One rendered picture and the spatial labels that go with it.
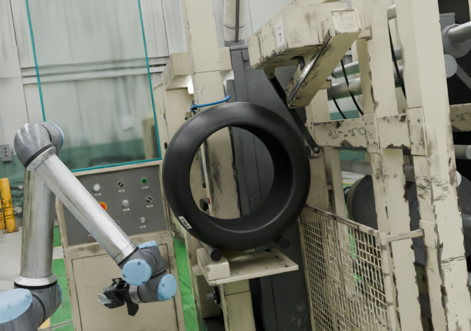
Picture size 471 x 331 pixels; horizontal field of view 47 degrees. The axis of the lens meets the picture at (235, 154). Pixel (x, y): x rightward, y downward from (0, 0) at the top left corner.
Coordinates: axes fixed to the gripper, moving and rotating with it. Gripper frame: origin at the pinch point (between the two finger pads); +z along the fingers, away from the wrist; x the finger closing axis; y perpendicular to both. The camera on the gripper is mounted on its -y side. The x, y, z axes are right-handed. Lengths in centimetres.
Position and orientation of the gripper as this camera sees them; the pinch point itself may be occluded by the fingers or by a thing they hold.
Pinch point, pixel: (102, 300)
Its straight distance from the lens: 225.8
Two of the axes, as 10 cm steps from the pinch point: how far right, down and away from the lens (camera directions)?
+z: -8.2, 2.3, 5.2
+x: -3.0, 5.9, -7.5
